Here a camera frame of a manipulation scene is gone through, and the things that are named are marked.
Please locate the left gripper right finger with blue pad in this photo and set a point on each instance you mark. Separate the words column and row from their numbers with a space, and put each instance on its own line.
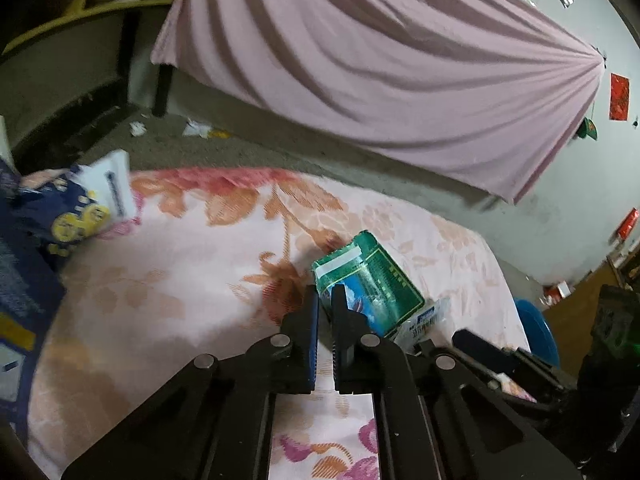
column 434, row 417

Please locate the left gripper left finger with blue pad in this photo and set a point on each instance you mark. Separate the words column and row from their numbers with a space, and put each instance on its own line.
column 213, row 419

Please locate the blue plastic basin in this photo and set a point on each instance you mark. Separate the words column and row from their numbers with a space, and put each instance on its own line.
column 540, row 339

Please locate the floral pink quilt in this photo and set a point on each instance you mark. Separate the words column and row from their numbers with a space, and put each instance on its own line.
column 211, row 264

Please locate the blue cardboard box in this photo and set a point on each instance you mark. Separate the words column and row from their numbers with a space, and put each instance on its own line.
column 30, row 296

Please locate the navy yellow snack bag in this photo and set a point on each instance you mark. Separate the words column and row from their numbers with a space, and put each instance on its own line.
column 79, row 203

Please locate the white paper scrap on floor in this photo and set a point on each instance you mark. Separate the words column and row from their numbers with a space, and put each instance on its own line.
column 194, row 128

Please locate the red packet hanging on wall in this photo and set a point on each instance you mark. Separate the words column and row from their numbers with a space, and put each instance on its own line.
column 627, row 225

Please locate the green cap on wall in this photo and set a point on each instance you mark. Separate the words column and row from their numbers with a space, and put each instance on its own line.
column 587, row 129

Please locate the red paper wall poster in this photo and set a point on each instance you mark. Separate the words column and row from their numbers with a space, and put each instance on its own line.
column 619, row 98

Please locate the pink sheet hung on wall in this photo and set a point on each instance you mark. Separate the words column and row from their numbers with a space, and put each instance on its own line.
column 485, row 92

